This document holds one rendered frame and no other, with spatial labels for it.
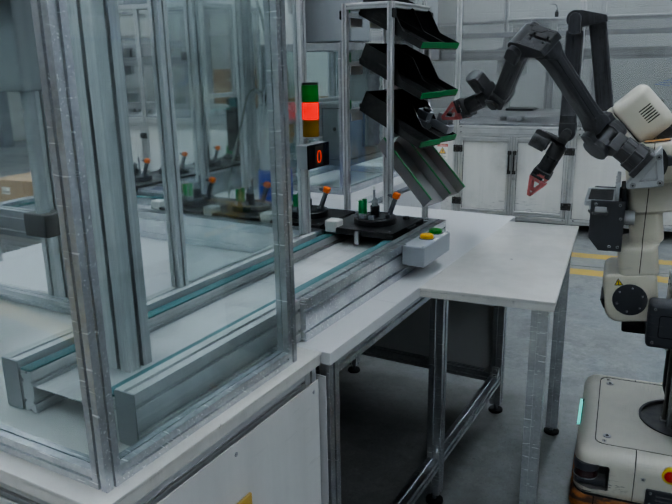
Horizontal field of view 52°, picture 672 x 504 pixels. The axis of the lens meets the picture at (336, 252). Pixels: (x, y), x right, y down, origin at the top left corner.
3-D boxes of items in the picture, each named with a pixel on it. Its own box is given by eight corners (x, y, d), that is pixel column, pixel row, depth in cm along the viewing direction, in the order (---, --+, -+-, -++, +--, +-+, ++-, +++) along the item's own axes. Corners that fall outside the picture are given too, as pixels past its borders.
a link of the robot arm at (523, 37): (532, 44, 180) (556, 17, 181) (500, 46, 192) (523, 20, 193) (610, 161, 200) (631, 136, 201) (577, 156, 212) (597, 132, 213)
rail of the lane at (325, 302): (445, 248, 231) (446, 217, 229) (306, 341, 157) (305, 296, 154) (429, 246, 234) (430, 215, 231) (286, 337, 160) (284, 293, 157)
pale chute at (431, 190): (443, 201, 245) (451, 193, 242) (423, 207, 235) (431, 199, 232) (397, 141, 252) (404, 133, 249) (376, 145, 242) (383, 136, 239)
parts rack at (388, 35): (431, 220, 272) (435, 6, 251) (392, 241, 242) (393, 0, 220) (383, 215, 282) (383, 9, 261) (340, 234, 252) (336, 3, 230)
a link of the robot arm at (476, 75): (498, 111, 227) (514, 92, 228) (479, 85, 222) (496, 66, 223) (477, 109, 238) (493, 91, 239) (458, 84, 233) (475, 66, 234)
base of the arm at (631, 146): (655, 155, 191) (654, 150, 202) (632, 137, 192) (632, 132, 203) (632, 178, 195) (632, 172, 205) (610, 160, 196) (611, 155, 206)
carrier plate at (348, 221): (423, 223, 228) (423, 217, 227) (393, 240, 208) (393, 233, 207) (359, 217, 239) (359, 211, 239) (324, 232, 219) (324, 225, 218)
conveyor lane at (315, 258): (422, 249, 230) (423, 221, 228) (283, 337, 160) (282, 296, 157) (347, 240, 244) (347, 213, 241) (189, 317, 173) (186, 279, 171)
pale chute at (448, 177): (457, 193, 257) (465, 186, 255) (439, 199, 248) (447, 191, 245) (413, 137, 264) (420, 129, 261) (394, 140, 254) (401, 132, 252)
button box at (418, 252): (449, 250, 215) (450, 231, 213) (424, 268, 197) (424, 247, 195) (428, 247, 218) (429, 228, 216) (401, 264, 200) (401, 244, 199)
